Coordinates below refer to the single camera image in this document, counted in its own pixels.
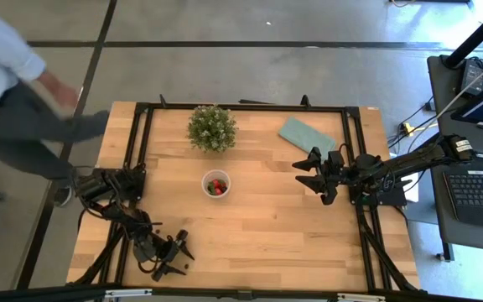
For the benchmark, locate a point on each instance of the black diagonal post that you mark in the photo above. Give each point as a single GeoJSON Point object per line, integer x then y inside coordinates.
{"type": "Point", "coordinates": [476, 38]}

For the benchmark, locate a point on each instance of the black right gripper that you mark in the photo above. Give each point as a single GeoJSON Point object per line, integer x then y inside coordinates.
{"type": "Point", "coordinates": [342, 176]}

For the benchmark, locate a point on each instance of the green potted plant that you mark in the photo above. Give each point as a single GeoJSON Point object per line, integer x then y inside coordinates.
{"type": "Point", "coordinates": [212, 128]}

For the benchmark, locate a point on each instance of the dark grey desk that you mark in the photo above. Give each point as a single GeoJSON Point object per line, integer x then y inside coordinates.
{"type": "Point", "coordinates": [463, 130]}
{"type": "Point", "coordinates": [476, 239]}

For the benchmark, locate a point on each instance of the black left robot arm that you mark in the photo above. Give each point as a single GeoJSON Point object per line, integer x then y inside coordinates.
{"type": "Point", "coordinates": [141, 247]}

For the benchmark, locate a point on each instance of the black desk strut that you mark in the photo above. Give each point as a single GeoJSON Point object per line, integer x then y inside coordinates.
{"type": "Point", "coordinates": [424, 144]}

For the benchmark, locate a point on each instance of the black keyboard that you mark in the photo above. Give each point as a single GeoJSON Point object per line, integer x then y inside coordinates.
{"type": "Point", "coordinates": [480, 193]}

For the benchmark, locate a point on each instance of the silver metal bracket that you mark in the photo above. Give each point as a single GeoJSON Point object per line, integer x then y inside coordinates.
{"type": "Point", "coordinates": [128, 293]}
{"type": "Point", "coordinates": [361, 298]}

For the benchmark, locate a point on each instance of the black power adapter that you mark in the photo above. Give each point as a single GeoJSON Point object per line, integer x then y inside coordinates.
{"type": "Point", "coordinates": [473, 75]}

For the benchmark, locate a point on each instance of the white paper sheet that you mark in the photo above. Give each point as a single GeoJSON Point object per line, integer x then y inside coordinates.
{"type": "Point", "coordinates": [413, 191]}

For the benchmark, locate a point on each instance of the person's hand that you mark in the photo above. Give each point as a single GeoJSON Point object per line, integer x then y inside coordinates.
{"type": "Point", "coordinates": [61, 94]}

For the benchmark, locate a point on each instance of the black crossbeam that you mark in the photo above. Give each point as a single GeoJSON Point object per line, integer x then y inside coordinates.
{"type": "Point", "coordinates": [36, 295]}

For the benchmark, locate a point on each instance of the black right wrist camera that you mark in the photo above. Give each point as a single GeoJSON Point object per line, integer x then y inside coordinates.
{"type": "Point", "coordinates": [336, 159]}

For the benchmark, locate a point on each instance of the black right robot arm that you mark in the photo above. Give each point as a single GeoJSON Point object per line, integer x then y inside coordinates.
{"type": "Point", "coordinates": [413, 161]}

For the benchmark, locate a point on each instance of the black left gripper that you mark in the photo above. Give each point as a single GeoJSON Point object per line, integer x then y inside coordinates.
{"type": "Point", "coordinates": [168, 253]}

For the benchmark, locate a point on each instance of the clear round plastic container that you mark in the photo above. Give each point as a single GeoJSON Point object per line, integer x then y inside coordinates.
{"type": "Point", "coordinates": [216, 174]}

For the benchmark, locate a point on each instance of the teal folded cloth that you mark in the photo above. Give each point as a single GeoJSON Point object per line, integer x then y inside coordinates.
{"type": "Point", "coordinates": [304, 134]}

